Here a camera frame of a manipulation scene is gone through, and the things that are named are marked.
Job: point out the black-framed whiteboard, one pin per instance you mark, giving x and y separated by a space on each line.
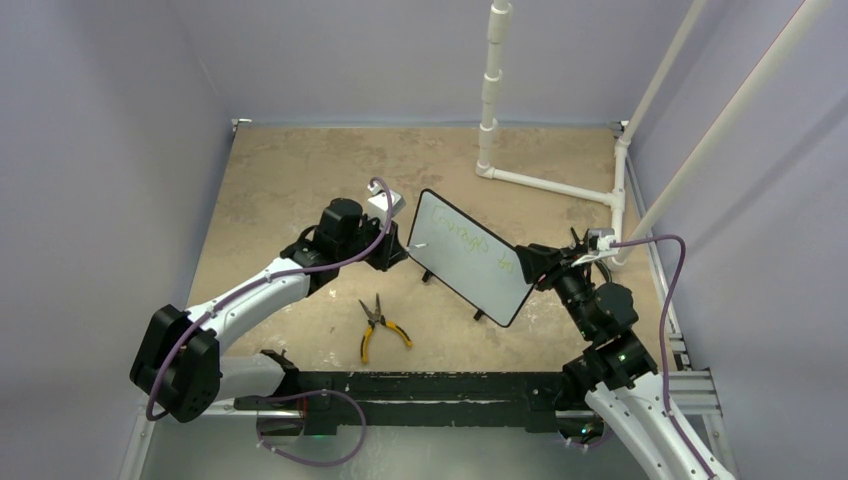
469 258

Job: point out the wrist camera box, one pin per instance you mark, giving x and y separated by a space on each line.
378 204
596 244

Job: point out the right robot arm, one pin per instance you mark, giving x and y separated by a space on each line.
616 376

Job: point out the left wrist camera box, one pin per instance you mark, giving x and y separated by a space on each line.
378 204

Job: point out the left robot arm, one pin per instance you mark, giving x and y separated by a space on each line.
180 363

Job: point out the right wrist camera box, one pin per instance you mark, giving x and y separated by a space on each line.
596 244

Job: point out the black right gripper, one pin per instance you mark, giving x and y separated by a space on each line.
536 259

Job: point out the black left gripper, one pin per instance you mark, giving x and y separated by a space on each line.
385 257

